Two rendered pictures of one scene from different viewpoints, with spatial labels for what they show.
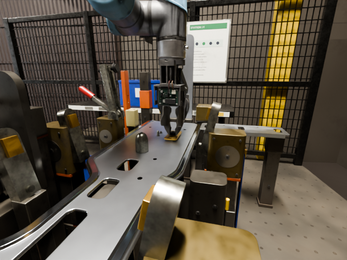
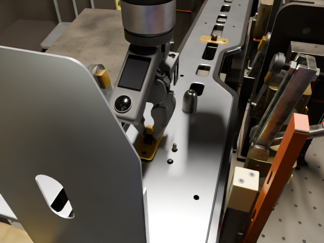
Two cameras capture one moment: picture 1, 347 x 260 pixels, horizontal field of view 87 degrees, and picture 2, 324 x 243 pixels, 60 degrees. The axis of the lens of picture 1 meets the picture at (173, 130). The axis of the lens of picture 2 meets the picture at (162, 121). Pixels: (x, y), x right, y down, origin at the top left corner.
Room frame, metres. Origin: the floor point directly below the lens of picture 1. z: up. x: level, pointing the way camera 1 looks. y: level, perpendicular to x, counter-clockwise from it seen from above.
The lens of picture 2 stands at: (0.91, 0.04, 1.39)
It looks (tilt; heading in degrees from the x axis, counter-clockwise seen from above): 42 degrees down; 183
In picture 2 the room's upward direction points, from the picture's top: straight up
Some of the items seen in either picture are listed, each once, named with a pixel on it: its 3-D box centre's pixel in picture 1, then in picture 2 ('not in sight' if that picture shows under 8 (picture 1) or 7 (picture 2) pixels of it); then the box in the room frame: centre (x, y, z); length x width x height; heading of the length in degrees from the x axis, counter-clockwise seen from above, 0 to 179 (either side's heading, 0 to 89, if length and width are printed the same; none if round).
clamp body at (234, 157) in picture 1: (226, 191); not in sight; (0.45, -0.15, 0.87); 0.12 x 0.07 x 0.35; 76
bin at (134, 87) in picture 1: (150, 92); not in sight; (1.02, 0.13, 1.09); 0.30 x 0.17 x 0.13; 67
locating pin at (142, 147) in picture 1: (142, 144); (189, 102); (0.43, 0.08, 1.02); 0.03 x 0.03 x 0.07
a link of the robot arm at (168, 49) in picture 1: (172, 51); (146, 12); (0.52, 0.00, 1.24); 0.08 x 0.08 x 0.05
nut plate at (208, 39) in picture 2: not in sight; (214, 38); (0.10, 0.16, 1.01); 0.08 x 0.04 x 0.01; 75
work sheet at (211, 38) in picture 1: (206, 53); not in sight; (1.07, -0.18, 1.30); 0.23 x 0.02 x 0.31; 76
